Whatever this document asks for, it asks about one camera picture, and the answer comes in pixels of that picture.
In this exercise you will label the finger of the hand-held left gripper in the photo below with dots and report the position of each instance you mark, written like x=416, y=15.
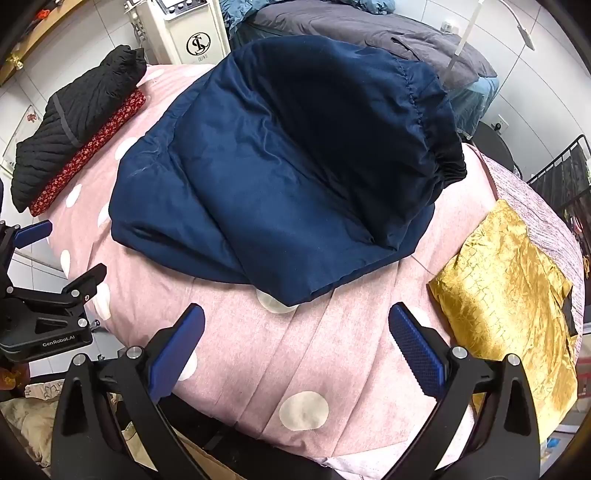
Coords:
x=34, y=232
x=81, y=288

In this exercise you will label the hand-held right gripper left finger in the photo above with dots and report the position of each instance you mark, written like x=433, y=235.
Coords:
x=178, y=348

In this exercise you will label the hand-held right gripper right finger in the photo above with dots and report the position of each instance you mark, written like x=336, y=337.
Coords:
x=418, y=350

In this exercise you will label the navy blue garment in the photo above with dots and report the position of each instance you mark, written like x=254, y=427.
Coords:
x=281, y=170

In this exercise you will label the pink polka dot blanket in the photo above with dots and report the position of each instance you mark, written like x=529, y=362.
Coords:
x=258, y=350

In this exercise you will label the beige patterned cloth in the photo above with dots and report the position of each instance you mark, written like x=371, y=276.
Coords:
x=27, y=415

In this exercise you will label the folded red floral cloth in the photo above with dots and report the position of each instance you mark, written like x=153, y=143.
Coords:
x=87, y=152

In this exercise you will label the folded gold shiny cloth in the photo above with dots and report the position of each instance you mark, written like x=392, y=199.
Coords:
x=512, y=304

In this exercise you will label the folded black quilted jacket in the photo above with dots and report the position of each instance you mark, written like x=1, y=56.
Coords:
x=78, y=115

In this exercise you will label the wooden shelf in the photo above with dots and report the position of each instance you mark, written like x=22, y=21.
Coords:
x=32, y=32

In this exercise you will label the black round stool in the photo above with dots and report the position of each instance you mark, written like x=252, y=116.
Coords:
x=494, y=143

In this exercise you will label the black metal rack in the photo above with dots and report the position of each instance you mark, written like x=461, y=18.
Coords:
x=565, y=184

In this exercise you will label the white floor machine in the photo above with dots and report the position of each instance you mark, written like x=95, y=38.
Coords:
x=182, y=32

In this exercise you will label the grey quilt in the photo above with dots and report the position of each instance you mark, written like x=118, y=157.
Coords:
x=374, y=32

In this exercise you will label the white lamp stand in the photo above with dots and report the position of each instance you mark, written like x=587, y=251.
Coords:
x=489, y=27

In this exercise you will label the white wall socket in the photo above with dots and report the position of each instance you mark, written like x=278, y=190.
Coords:
x=449, y=26

